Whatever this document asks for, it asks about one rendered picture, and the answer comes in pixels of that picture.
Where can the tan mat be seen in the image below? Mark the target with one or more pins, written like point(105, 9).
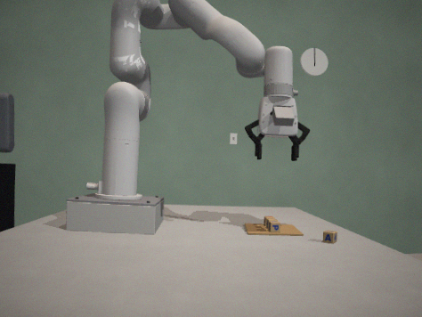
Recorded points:
point(261, 229)

